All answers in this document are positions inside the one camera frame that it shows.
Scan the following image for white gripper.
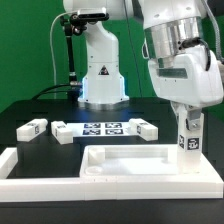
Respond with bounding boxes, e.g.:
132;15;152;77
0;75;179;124
148;46;224;131

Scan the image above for white desk top tray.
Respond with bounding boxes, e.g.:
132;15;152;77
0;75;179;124
80;144;222;183

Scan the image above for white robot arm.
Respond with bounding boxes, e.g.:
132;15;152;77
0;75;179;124
63;0;223;131

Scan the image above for marker tag sheet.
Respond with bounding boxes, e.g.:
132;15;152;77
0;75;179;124
67;122;132;137

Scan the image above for camera on stand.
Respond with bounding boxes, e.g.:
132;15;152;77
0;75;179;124
77;8;109;21

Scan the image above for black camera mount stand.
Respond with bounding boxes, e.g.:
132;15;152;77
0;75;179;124
60;16;86;102

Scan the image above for black cables on table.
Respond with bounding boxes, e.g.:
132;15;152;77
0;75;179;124
31;83;83;101

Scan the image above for grey white cable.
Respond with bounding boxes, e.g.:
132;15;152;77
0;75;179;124
49;11;78;90

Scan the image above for white U-shaped frame fence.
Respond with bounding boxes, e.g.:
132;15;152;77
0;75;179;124
0;148;224;202

